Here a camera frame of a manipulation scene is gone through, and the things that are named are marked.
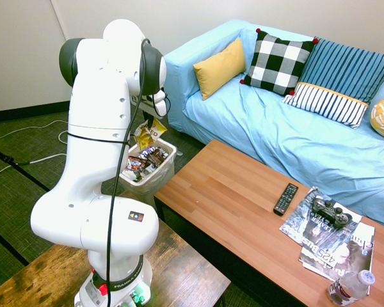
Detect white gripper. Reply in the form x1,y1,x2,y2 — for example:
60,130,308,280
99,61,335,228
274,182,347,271
129,93,158,129

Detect yellow chip bag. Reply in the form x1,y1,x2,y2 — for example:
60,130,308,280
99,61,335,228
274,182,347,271
133,118,168,152

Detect white plastic trash bin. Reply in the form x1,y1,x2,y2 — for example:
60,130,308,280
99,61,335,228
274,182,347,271
118,138,179,196

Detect brown chocolate wrapper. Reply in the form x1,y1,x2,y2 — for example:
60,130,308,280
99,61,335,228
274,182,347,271
147,146,169,168

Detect red snack wrapper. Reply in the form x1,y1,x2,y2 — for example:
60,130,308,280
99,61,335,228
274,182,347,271
125,155,150,173

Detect crumpled white paper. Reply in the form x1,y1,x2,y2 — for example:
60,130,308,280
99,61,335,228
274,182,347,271
122,168,142,183

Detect mustard yellow pillow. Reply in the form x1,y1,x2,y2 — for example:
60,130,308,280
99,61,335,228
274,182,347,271
192,37,248,101

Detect wooden coffee table black legs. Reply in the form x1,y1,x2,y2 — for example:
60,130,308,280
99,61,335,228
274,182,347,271
154,138,384,307

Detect black white checkered pillow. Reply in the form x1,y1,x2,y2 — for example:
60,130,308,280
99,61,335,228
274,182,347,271
239,28,320,97

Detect light blue sofa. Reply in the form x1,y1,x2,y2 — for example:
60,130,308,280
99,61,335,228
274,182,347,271
163,18,384,232

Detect black TV remote control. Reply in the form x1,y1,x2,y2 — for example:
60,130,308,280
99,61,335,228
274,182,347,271
272,182,300,217

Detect rustic dark wood robot table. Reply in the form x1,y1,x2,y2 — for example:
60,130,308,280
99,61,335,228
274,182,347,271
0,191,232,307

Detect navy white striped pillow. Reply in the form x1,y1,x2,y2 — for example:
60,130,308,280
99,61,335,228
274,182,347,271
282,81,370,130

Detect dark cover magazine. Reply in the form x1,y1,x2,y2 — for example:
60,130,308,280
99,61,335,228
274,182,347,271
278,186,364,257

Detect black game controller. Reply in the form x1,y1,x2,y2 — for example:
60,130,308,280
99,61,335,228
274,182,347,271
311,196,354,230

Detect blue striped pillow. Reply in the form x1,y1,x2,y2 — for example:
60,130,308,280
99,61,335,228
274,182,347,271
298,37,384,105

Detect business magazine white title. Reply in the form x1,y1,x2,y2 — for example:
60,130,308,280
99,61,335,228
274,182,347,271
298,220,376,284

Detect clear water bottle purple label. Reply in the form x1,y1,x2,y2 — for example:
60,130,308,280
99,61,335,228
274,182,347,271
326,269,376,307

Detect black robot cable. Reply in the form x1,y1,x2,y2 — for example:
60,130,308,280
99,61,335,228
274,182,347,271
105,38,172,307

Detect white floor cable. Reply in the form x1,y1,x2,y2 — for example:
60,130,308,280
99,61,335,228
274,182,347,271
0,119,68,145
0,152,68,178

